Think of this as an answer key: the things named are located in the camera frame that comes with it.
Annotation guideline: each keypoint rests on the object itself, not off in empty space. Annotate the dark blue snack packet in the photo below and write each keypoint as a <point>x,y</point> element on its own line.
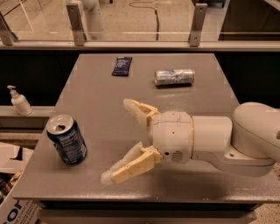
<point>122,66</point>

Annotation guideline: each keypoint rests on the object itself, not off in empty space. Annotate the white pipe behind glass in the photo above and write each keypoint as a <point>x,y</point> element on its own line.
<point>93,19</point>

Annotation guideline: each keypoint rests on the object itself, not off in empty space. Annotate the metal railing bracket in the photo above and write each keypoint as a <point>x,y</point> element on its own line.
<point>7,37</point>
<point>74,10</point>
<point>199,14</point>

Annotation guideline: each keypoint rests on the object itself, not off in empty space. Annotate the right metal railing bracket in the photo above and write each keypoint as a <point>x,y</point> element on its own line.
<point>199,14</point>

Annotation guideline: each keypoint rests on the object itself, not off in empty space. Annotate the middle metal railing bracket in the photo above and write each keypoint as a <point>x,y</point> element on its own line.
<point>74,10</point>

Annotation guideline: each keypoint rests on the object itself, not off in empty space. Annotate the white cardboard box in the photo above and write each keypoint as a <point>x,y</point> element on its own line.
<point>13,160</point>

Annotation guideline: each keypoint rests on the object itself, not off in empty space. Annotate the white pump dispenser bottle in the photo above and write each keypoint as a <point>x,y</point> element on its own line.
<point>22,106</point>

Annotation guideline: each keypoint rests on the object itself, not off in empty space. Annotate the blue pepsi can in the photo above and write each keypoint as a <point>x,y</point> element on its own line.
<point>64,131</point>

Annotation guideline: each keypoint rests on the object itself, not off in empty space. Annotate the left metal railing bracket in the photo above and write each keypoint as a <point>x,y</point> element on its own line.
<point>7,37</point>

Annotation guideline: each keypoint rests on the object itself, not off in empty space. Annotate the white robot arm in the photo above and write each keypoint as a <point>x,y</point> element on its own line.
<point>247,143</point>

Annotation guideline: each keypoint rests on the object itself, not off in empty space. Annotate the silver redbull can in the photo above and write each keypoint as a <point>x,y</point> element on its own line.
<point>174,77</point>

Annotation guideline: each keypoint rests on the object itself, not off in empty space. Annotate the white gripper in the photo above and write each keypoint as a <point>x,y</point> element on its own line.
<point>171,136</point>

